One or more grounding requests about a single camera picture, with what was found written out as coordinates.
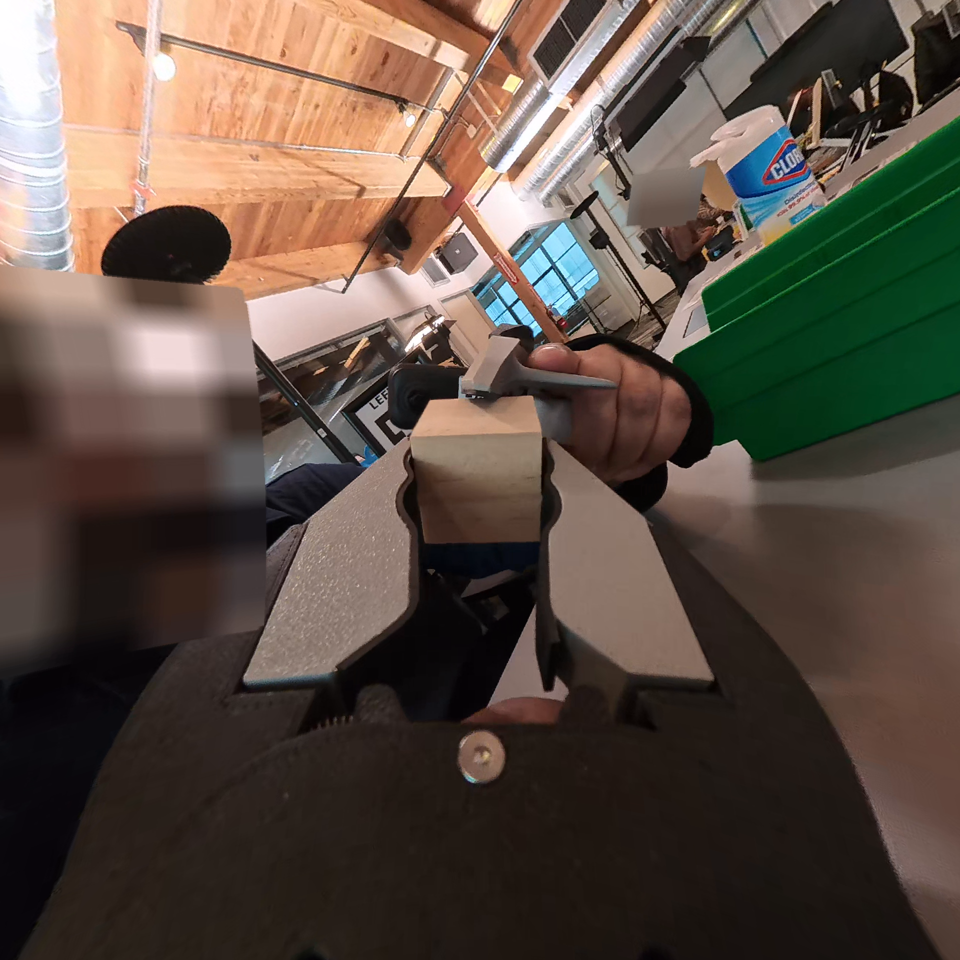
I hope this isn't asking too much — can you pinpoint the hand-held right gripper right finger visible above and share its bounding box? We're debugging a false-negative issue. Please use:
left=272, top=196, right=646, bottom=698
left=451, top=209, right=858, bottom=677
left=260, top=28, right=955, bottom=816
left=534, top=439, right=716, bottom=715

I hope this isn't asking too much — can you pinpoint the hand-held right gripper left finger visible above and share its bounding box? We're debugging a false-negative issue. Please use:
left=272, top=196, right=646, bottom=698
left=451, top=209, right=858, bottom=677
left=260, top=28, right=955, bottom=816
left=241, top=441, right=421, bottom=693

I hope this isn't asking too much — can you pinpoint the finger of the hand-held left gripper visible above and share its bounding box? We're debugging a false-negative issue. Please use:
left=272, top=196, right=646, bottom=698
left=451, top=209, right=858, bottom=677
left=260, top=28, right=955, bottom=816
left=459, top=333, right=520, bottom=404

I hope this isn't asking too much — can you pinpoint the blue-striped wooden cube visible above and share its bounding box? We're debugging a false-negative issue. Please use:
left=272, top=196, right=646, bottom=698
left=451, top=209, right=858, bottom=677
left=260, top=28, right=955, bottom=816
left=410, top=396, right=545, bottom=545

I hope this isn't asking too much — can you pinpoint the green plastic bin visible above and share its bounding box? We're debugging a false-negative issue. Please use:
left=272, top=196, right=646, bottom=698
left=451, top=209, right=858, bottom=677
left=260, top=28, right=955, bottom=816
left=672, top=116, right=960, bottom=462

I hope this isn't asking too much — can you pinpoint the person's left forearm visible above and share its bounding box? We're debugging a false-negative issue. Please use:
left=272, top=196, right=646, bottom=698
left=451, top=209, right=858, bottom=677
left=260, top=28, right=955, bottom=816
left=618, top=461, right=670, bottom=515

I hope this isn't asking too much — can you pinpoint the person's left hand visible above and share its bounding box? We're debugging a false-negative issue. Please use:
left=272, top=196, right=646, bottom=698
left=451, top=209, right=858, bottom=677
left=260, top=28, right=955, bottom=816
left=528, top=341, right=695, bottom=485

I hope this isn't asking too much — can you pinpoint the cardboard box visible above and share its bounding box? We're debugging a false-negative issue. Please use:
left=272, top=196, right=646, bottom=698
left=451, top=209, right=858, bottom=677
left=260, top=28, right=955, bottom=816
left=688, top=142, right=744, bottom=222

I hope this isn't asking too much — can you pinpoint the black hanging screen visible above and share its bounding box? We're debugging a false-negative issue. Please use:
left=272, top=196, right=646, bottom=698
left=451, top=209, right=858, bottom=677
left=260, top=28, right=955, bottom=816
left=613, top=33, right=712, bottom=153

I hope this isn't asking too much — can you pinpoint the ceiling air vent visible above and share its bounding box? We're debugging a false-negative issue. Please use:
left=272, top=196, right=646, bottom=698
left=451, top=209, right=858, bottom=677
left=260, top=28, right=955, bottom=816
left=528, top=0, right=625, bottom=80

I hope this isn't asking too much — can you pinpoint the disinfecting wipes canister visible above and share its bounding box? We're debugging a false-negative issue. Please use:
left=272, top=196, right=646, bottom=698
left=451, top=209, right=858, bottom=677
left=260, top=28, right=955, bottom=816
left=708, top=105, right=828, bottom=245

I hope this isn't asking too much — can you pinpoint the black computer monitor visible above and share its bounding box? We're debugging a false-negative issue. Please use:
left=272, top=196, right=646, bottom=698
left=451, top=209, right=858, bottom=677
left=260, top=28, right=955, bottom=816
left=750, top=0, right=910, bottom=85

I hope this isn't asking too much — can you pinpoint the black wall speaker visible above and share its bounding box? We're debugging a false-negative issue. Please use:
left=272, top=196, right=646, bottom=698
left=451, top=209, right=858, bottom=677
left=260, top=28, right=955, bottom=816
left=436, top=230, right=479, bottom=274

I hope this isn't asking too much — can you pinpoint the silver air duct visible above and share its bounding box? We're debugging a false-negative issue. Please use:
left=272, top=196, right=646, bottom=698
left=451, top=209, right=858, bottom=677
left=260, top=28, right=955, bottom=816
left=516, top=0, right=755, bottom=205
left=478, top=0, right=676, bottom=172
left=0, top=0, right=76, bottom=271

